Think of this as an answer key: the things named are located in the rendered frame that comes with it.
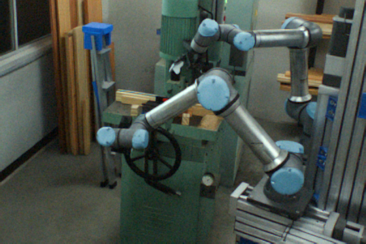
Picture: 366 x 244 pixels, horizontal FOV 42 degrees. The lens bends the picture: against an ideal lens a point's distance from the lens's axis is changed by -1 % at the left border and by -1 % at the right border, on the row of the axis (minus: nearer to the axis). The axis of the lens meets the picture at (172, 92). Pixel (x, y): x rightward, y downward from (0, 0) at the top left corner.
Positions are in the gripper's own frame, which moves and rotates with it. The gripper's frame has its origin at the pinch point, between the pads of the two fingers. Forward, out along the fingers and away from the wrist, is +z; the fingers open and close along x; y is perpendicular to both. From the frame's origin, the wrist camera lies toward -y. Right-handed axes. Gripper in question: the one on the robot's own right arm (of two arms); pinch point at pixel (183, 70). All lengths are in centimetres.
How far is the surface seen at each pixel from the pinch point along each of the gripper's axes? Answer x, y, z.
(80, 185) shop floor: -25, -14, 154
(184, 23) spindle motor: 1.4, -17.7, -14.2
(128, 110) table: -19.5, -1.1, 34.5
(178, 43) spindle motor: -0.6, -12.2, -5.6
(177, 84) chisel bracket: 1.8, -1.5, 13.5
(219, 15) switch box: 31.3, -33.4, -3.1
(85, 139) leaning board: -11, -59, 168
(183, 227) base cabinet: 5, 56, 65
